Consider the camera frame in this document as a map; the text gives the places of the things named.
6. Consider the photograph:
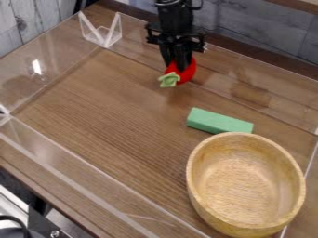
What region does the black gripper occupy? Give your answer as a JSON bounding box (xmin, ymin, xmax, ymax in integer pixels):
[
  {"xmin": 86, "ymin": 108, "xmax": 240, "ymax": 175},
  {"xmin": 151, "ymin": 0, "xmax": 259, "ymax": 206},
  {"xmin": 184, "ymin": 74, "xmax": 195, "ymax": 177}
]
[{"xmin": 145, "ymin": 0, "xmax": 204, "ymax": 72}]

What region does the red plush strawberry green leaf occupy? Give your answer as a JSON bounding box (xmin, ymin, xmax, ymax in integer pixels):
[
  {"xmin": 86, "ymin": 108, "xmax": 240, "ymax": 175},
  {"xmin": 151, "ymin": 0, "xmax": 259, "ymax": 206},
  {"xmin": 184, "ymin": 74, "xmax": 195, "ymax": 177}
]
[{"xmin": 157, "ymin": 59, "xmax": 196, "ymax": 88}]

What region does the green foam block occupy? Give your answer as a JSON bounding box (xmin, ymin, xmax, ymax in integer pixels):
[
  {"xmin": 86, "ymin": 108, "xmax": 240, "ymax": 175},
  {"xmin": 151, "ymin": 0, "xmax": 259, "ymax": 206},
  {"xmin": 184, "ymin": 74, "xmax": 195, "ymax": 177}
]
[{"xmin": 185, "ymin": 107, "xmax": 253, "ymax": 134}]

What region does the wooden bowl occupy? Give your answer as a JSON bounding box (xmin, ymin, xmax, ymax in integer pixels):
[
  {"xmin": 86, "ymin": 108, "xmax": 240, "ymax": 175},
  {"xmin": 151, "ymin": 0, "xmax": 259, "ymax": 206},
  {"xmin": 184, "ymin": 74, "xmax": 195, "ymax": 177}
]
[{"xmin": 185, "ymin": 132, "xmax": 306, "ymax": 238}]

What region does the clear acrylic tray wall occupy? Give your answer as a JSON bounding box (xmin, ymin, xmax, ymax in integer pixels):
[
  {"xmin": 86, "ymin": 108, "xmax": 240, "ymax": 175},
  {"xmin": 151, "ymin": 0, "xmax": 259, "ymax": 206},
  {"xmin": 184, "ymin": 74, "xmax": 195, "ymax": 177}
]
[{"xmin": 0, "ymin": 7, "xmax": 318, "ymax": 238}]

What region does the black metal stand bracket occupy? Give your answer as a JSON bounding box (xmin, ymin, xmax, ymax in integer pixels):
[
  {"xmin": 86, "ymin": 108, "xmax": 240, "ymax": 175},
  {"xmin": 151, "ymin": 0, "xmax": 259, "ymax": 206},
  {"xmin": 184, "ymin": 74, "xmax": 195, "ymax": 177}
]
[{"xmin": 0, "ymin": 207, "xmax": 72, "ymax": 238}]

